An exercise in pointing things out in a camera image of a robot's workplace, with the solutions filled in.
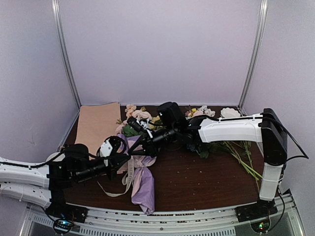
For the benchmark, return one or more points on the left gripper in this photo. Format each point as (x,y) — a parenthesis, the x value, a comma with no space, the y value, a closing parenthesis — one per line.
(114,161)

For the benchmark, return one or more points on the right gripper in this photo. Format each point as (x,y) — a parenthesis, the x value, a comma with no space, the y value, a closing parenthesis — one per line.
(150,148)

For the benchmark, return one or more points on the beige ribbon strip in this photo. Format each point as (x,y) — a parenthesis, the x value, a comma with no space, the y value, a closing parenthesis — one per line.
(126,181)

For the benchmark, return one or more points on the yellow rose stem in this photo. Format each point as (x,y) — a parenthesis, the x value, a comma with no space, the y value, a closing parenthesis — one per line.
(155,123)

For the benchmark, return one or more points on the purple pink wrapping paper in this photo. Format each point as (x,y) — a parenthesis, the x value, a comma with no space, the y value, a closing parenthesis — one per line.
(143,184)

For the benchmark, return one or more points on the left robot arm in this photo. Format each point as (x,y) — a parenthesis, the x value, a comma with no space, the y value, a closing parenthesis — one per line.
(43,184)

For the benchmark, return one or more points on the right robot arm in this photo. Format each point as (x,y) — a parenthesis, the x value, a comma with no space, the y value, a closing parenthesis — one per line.
(202,130)

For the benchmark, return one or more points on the beige wrapping paper stack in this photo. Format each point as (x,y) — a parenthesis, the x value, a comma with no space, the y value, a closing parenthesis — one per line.
(96,123)

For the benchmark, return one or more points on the blue hydrangea flower stem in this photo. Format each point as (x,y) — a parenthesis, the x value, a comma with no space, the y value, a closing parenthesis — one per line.
(195,148)

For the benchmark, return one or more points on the white fluted dish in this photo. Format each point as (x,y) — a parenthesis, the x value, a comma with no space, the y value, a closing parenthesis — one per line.
(229,113)

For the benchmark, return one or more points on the small yellow flower spray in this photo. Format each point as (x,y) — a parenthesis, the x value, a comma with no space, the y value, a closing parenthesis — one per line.
(233,148)

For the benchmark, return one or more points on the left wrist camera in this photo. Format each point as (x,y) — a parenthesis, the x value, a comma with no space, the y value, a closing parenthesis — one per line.
(104,151)

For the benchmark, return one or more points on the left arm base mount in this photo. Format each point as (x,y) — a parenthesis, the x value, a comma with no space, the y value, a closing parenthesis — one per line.
(65,216)

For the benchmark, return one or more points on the front aluminium rail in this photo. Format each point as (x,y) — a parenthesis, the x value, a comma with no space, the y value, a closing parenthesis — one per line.
(208,222)

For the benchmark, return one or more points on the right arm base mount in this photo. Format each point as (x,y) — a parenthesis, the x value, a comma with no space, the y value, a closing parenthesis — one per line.
(258,216)

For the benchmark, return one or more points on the left aluminium frame post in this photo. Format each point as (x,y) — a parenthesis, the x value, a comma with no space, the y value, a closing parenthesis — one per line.
(65,56)

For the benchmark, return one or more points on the aluminium frame post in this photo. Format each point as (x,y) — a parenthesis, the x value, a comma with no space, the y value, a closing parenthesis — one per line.
(261,22)
(65,56)

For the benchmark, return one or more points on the right aluminium frame post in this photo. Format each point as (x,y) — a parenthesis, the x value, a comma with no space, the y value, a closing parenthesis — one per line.
(261,22)

